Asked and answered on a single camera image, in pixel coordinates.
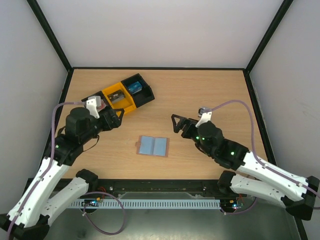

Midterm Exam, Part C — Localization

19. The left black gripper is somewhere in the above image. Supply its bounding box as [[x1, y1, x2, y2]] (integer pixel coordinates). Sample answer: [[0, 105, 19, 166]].
[[80, 108, 125, 144]]

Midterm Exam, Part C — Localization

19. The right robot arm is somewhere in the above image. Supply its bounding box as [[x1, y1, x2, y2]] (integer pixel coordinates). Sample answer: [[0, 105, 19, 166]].
[[171, 112, 320, 221]]

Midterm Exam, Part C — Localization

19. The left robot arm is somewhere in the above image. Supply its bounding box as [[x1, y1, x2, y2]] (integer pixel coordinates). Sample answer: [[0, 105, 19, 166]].
[[0, 107, 124, 240]]

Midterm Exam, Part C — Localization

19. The black VIP card stack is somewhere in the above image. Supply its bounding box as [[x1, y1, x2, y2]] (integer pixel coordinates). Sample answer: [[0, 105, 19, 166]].
[[107, 90, 125, 104]]

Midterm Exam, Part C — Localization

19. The white red card stack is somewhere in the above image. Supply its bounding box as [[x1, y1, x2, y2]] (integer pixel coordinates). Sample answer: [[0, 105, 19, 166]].
[[96, 99, 108, 112]]

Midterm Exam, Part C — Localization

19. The blue card stack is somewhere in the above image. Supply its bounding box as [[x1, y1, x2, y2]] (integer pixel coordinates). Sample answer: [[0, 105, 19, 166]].
[[126, 81, 143, 95]]

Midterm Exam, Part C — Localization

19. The yellow middle bin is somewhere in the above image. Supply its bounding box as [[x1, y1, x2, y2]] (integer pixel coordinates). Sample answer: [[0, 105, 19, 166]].
[[102, 82, 137, 114]]

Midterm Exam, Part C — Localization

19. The left black bin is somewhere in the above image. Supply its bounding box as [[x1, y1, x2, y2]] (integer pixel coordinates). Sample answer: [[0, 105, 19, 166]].
[[81, 91, 112, 109]]

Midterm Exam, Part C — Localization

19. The black bin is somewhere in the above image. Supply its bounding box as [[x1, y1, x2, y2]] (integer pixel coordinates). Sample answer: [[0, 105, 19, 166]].
[[81, 91, 112, 109], [121, 73, 155, 108]]

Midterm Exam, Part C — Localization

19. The right black bin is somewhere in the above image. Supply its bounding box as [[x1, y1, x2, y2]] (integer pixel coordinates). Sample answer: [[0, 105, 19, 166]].
[[121, 73, 155, 108]]

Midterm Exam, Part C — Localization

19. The grey metal front plate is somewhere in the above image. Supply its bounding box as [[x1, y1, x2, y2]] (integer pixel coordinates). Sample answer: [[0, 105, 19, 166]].
[[45, 203, 301, 240]]

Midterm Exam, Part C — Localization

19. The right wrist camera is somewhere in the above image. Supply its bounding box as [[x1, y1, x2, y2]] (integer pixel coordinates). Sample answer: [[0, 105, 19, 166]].
[[195, 106, 212, 128]]

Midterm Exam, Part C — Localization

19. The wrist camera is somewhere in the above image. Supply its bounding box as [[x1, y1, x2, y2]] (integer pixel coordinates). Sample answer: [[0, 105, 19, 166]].
[[85, 96, 101, 119], [195, 106, 212, 128]]

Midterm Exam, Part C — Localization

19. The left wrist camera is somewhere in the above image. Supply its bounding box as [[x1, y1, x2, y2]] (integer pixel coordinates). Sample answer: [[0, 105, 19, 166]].
[[85, 96, 101, 119]]

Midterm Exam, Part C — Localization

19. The black enclosure frame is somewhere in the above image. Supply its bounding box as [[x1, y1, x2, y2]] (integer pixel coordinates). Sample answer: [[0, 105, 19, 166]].
[[4, 0, 310, 240]]

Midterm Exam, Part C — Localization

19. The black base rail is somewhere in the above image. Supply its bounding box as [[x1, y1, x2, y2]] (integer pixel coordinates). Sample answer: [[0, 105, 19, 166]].
[[24, 177, 292, 201]]

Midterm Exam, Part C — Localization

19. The light blue cable duct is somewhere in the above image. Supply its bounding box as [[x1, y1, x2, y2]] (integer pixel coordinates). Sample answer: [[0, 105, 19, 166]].
[[67, 199, 221, 210]]

